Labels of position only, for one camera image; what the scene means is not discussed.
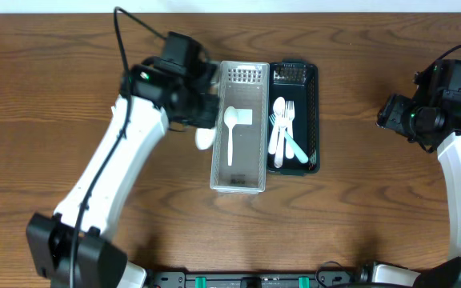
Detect black plastic basket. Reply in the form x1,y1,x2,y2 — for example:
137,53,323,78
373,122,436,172
267,59,321,176

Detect pink plastic fork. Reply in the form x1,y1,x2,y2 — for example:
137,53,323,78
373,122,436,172
274,108,288,168

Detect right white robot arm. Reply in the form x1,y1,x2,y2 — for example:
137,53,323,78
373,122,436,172
355,94,461,287

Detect white spoon hidden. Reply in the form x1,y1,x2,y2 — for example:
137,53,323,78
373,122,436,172
195,128,216,150

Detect white spoon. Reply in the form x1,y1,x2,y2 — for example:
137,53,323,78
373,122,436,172
223,106,238,166
268,97,286,154

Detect clear plastic basket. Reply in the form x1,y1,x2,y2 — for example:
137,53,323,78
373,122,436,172
210,61,270,194

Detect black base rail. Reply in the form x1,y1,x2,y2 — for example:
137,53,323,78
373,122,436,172
143,266,372,288

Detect pale green plastic fork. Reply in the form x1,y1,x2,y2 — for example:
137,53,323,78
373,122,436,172
283,129,308,164

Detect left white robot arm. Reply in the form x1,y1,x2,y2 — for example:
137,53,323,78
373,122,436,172
26,93,169,287

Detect white plastic fork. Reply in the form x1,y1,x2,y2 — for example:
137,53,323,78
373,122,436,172
286,101,295,159

